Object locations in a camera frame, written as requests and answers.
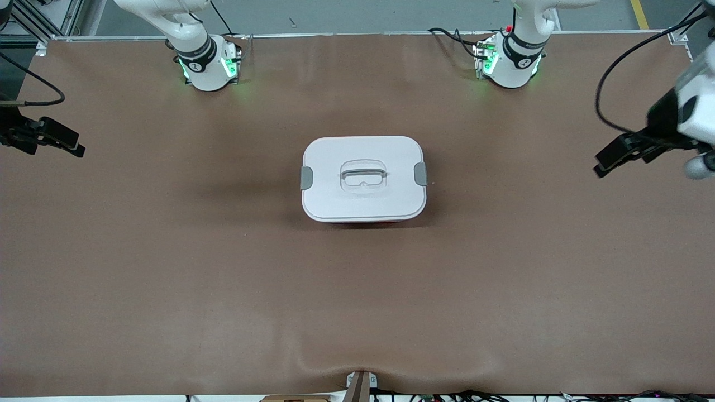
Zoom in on silver table edge rail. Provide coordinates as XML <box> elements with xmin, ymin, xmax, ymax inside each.
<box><xmin>50</xmin><ymin>30</ymin><xmax>671</xmax><ymax>41</ymax></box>

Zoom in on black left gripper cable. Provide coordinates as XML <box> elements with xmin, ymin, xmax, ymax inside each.
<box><xmin>594</xmin><ymin>10</ymin><xmax>715</xmax><ymax>135</ymax></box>

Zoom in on black left arm base cable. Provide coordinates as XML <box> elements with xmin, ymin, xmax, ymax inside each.
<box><xmin>427</xmin><ymin>27</ymin><xmax>482</xmax><ymax>60</ymax></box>

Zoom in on black arm base cable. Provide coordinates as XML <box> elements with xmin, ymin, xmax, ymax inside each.
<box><xmin>209</xmin><ymin>0</ymin><xmax>239</xmax><ymax>37</ymax></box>
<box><xmin>427</xmin><ymin>27</ymin><xmax>482</xmax><ymax>60</ymax></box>

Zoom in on black right arm base cable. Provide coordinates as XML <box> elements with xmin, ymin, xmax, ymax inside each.
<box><xmin>209</xmin><ymin>0</ymin><xmax>239</xmax><ymax>37</ymax></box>

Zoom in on white box lid grey latches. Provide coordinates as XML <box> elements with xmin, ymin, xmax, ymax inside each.
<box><xmin>301</xmin><ymin>136</ymin><xmax>428</xmax><ymax>223</ymax></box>

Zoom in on aluminium frame post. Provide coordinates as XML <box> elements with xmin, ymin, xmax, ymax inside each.
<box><xmin>0</xmin><ymin>0</ymin><xmax>84</xmax><ymax>56</ymax></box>
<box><xmin>668</xmin><ymin>0</ymin><xmax>715</xmax><ymax>46</ymax></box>

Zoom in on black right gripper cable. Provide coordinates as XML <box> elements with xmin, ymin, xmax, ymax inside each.
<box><xmin>0</xmin><ymin>53</ymin><xmax>66</xmax><ymax>108</ymax></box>

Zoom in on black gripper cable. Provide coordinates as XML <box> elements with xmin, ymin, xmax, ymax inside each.
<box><xmin>594</xmin><ymin>10</ymin><xmax>715</xmax><ymax>135</ymax></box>
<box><xmin>0</xmin><ymin>53</ymin><xmax>66</xmax><ymax>108</ymax></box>

